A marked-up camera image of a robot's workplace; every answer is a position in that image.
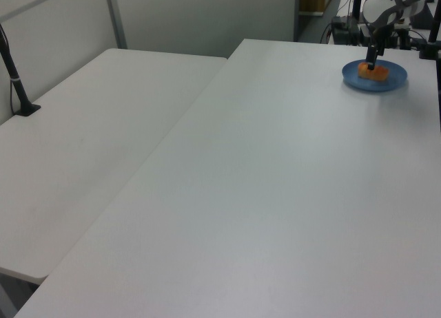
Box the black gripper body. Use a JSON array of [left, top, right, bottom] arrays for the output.
[[369, 22, 393, 50]]

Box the golden brown bread roll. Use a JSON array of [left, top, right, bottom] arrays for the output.
[[357, 61, 391, 82]]

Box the blue round plate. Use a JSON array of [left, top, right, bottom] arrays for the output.
[[341, 59, 409, 94]]

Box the black electronics box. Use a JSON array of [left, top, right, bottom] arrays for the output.
[[330, 16, 363, 46]]

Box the thin black pole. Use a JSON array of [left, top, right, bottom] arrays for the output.
[[351, 0, 364, 23]]

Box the white adjacent table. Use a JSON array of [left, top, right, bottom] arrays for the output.
[[0, 47, 228, 286]]

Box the black pole with white band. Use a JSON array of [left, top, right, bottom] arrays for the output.
[[0, 21, 42, 118]]

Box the black camera stand with clamp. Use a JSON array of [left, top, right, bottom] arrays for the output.
[[418, 3, 441, 61]]

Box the grey partition post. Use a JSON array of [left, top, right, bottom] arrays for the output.
[[104, 0, 129, 50]]

